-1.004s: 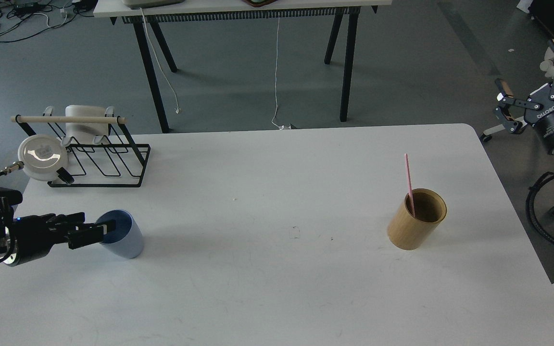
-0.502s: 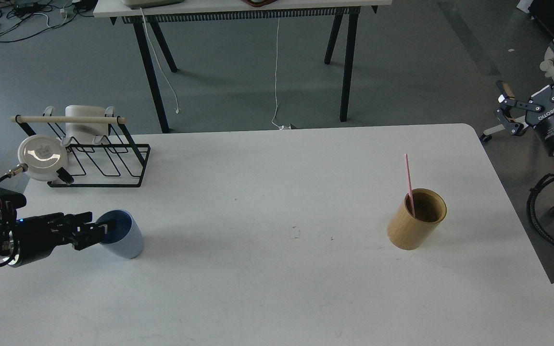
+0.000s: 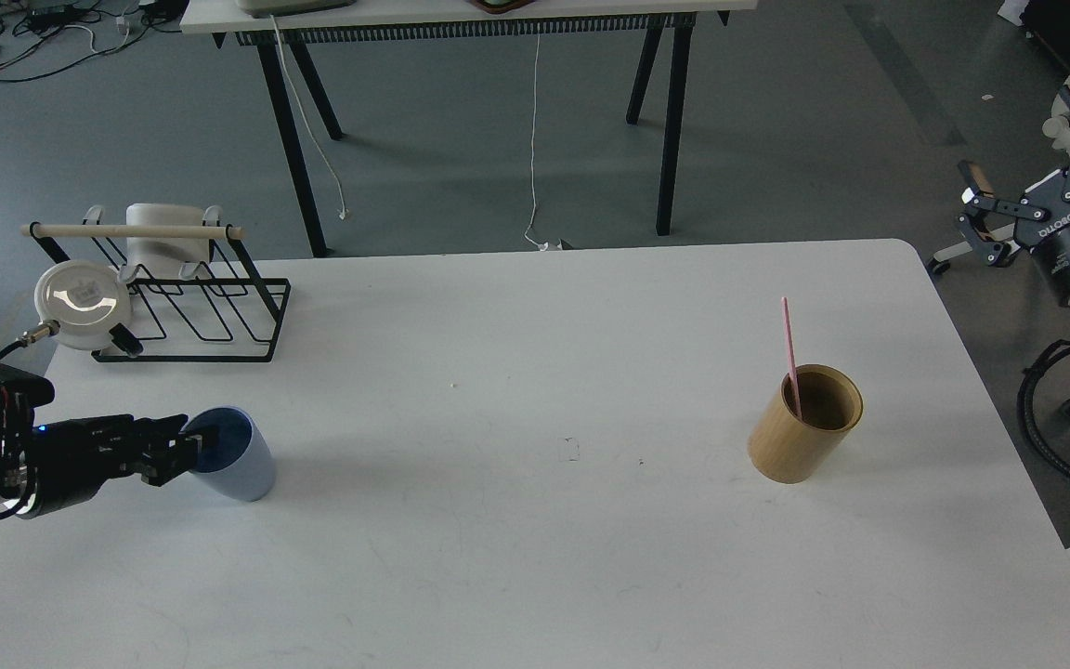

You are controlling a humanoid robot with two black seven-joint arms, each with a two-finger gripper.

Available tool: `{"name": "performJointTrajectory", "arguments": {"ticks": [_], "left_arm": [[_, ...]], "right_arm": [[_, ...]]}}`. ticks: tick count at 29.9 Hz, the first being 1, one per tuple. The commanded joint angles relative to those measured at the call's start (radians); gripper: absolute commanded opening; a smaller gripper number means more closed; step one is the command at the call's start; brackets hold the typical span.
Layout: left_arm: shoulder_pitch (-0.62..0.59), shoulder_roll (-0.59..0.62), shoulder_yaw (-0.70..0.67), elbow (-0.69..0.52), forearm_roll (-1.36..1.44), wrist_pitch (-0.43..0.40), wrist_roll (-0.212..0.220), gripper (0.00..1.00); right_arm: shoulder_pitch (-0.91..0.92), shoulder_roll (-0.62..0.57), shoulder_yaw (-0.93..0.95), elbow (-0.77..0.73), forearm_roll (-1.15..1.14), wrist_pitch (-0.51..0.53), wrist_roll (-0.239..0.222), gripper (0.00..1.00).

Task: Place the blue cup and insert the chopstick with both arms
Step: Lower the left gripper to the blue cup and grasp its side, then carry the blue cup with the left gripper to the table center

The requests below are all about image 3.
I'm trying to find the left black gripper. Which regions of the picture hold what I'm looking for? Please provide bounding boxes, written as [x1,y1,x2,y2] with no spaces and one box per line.
[14,413,219,519]

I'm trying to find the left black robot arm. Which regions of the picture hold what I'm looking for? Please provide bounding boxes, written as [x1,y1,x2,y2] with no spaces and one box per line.
[0,321,221,519]

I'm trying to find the pink chopstick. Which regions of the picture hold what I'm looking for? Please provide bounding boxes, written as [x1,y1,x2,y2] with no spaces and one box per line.
[780,295,803,422]

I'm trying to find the white bowl on rack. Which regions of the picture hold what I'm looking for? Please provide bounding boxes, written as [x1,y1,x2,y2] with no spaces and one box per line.
[33,261,136,351]

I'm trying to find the white hanging cable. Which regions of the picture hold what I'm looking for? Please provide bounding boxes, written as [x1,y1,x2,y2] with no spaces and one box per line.
[269,14,352,221]
[524,33,566,252]

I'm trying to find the background white table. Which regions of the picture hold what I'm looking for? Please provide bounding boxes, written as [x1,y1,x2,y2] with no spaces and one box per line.
[178,1,756,258]

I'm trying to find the blue cup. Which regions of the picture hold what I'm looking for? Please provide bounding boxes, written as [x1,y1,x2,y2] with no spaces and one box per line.
[182,406,279,503]

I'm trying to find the black wire dish rack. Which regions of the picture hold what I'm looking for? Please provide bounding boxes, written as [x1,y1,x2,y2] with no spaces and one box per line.
[21,206,292,363]

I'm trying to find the bamboo cylinder holder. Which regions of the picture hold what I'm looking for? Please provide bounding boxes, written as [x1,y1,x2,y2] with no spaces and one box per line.
[747,364,865,484]

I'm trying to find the white cup on rack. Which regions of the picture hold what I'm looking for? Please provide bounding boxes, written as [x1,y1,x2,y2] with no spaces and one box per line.
[94,203,221,283]

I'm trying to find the floor cables and adapters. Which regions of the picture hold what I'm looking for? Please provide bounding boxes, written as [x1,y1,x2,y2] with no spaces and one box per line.
[0,0,190,97]

